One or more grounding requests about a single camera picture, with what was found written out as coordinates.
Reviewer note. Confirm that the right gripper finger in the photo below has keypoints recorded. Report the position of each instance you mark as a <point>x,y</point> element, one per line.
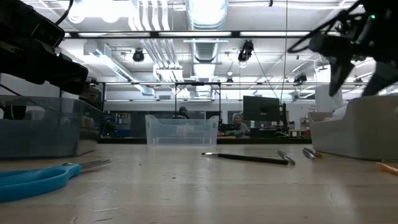
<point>340,71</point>
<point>384,76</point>

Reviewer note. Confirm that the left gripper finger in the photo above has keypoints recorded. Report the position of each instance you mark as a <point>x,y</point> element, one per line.
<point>71,84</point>
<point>76,70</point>

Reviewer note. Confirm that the grey translucent plastic bin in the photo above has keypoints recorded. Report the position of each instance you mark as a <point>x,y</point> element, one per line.
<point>46,133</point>

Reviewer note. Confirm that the white plastic bin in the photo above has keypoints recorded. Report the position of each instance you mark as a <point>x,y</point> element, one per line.
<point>357,133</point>

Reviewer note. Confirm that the thin dark paintbrush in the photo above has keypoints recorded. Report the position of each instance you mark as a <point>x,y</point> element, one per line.
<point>308,154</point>

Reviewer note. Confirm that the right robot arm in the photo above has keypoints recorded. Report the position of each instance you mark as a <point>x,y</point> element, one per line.
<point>384,12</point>

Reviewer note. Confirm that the dark shelf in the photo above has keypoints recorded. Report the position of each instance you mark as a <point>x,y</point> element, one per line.
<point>94,98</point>

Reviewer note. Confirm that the white round column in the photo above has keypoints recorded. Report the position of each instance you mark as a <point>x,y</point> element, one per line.
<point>321,99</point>

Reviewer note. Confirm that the black ceiling spotlight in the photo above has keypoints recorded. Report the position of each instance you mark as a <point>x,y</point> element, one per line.
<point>245,51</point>
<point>138,55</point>
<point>300,78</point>

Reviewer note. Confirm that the red cart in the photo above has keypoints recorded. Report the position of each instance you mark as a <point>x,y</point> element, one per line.
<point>305,124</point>

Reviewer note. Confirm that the blue cabinet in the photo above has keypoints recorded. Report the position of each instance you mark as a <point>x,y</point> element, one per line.
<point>122,132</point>

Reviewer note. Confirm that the black monitor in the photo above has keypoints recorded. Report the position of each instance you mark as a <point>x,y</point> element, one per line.
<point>261,109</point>

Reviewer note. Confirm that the person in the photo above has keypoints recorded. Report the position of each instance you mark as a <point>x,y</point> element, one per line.
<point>183,112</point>
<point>241,127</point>

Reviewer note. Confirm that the clear plastic bin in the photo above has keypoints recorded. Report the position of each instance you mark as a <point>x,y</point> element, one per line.
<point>182,133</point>

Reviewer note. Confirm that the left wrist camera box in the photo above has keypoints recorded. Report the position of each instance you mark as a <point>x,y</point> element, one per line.
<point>48,32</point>

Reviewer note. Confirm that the black monitor post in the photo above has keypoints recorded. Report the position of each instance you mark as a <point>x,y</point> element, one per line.
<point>284,118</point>

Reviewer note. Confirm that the background black metal frame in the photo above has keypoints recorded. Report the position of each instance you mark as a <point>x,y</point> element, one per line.
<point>197,83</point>

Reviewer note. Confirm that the round silver ventilation duct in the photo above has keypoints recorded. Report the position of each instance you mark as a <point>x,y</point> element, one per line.
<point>206,12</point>

